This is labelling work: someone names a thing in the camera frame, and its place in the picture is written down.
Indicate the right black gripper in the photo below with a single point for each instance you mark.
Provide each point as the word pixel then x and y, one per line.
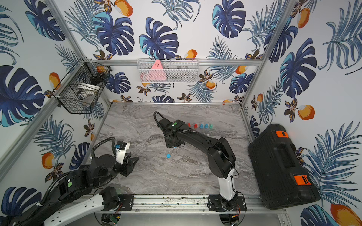
pixel 168 145

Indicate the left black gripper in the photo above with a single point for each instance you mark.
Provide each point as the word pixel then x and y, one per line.
pixel 127 165

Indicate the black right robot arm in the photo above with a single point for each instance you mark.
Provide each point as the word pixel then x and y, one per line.
pixel 220 156

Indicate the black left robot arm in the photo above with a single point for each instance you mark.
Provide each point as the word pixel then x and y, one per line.
pixel 26 207

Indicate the pink triangular object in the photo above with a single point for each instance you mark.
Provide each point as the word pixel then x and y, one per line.
pixel 156 73

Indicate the black plastic tool case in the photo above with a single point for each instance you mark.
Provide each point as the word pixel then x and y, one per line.
pixel 281 179

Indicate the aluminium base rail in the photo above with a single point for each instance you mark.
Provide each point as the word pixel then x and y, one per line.
pixel 192 204

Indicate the clear wall shelf basket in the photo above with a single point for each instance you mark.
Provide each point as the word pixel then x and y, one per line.
pixel 178 70

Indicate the white items in wire basket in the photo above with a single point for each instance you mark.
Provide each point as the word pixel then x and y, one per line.
pixel 87 93

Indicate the black wire basket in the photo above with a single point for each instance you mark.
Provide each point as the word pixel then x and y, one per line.
pixel 88 72

